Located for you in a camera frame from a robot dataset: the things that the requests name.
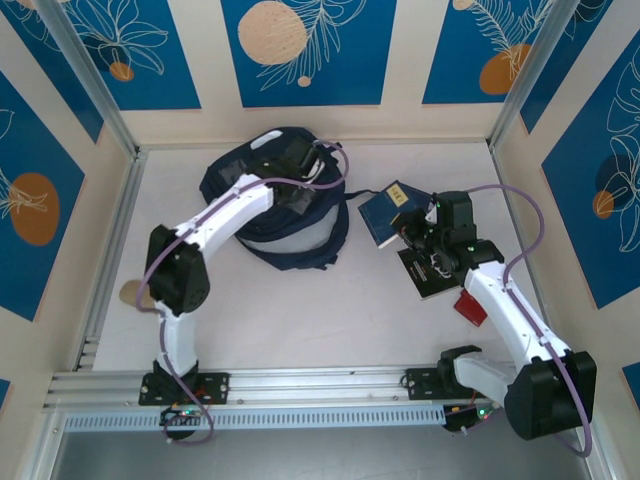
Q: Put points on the blue book with yellow label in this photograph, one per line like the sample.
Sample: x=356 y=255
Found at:
x=385 y=215

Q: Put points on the black book with gold text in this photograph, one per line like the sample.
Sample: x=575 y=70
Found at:
x=425 y=280

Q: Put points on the navy blue backpack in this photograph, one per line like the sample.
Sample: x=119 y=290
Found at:
x=220 y=190

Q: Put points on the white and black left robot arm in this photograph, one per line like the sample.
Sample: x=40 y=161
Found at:
x=225 y=220

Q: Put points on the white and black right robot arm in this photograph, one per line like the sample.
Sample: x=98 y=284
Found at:
x=510 y=310

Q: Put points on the red case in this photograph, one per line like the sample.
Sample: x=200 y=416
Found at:
x=470 y=307

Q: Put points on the black controller board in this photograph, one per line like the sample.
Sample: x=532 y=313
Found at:
x=462 y=417
x=180 y=415

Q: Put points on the aluminium side rail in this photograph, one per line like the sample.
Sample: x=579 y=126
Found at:
x=126 y=210
x=517 y=225

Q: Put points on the blue floral wall panel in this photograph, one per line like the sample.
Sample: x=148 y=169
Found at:
x=350 y=75
x=60 y=85
x=575 y=225
x=50 y=150
x=450 y=50
x=565 y=90
x=175 y=90

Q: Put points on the aluminium frame post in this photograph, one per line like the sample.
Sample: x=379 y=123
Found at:
x=537 y=75
x=92 y=75

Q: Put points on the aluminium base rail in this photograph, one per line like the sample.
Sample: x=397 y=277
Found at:
x=310 y=382

